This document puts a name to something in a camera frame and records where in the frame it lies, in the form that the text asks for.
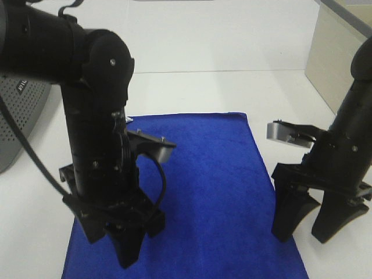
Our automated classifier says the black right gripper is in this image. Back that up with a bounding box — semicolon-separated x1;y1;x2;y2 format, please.
271;163;371;244

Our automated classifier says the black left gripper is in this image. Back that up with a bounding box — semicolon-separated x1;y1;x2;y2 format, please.
59;164;165;268

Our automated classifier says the blue microfibre towel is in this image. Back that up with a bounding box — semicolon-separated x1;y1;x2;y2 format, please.
62;113;307;278

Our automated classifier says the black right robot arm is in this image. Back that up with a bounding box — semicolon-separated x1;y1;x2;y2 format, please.
267;40;371;243

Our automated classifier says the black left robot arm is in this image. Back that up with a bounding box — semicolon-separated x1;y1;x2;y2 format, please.
1;1;175;268

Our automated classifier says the grey perforated plastic basket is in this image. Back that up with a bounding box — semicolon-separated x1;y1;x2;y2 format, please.
1;77;51;173

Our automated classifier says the beige storage box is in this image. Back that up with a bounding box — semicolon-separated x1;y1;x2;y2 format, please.
305;1;371;113

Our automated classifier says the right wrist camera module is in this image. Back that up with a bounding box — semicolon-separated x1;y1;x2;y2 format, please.
266;120;323;148

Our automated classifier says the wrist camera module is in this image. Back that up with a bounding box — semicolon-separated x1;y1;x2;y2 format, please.
266;120;323;148
127;130;177;163

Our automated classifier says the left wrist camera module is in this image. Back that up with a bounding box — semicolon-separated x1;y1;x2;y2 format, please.
127;130;177;163

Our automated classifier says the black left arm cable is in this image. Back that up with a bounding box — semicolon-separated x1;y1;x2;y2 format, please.
0;0;167;212

